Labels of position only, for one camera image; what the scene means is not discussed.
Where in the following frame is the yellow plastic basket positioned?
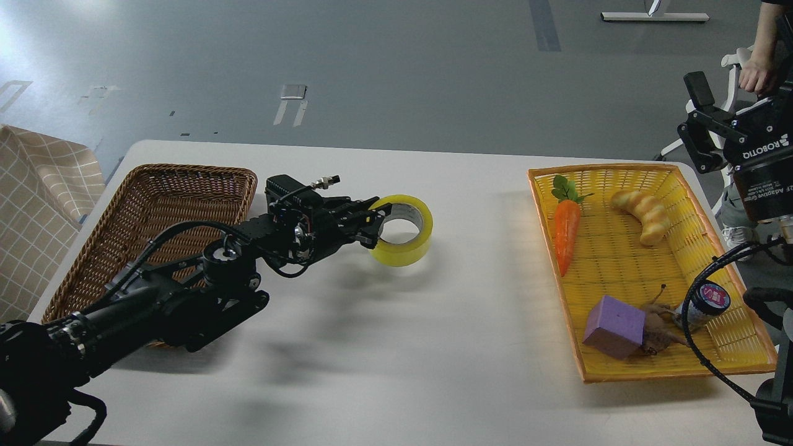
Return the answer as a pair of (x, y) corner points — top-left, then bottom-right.
(528, 164), (779, 383)

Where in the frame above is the orange toy carrot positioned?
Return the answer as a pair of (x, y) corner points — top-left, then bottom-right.
(551, 175), (593, 277)

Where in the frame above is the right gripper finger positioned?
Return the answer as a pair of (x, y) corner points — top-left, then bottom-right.
(677, 71), (747, 174)

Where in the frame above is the brown toy figure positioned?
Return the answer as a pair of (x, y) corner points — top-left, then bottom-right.
(640, 283), (690, 356)

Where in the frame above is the person's hand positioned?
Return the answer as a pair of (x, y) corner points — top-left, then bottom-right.
(738, 53), (776, 96)

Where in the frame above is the toy bread croissant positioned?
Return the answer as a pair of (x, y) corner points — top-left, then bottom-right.
(611, 190), (672, 247)

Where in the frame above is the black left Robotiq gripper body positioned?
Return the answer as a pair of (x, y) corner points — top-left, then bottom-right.
(294, 205), (351, 261)

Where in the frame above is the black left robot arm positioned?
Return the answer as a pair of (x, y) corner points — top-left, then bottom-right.
(1, 175), (393, 445)

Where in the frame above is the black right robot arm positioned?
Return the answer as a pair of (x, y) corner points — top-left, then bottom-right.
(678, 72), (792, 445)

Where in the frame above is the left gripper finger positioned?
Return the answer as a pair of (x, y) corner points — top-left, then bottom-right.
(338, 207), (392, 250)
(331, 197), (379, 227)

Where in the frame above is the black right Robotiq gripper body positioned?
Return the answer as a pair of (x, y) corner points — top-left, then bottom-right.
(724, 87), (792, 222)

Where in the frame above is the purple foam block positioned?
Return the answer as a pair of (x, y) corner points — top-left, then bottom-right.
(582, 295), (646, 361)

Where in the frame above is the yellow tape roll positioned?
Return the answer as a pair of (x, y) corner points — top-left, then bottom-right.
(369, 195), (434, 266)

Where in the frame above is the beige checkered cloth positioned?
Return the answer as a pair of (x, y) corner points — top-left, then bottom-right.
(1, 125), (105, 321)

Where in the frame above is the small jar with lid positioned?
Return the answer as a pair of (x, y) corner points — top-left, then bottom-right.
(672, 280), (732, 332)

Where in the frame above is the brown wicker basket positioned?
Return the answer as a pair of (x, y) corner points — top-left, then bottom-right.
(42, 164), (258, 326)

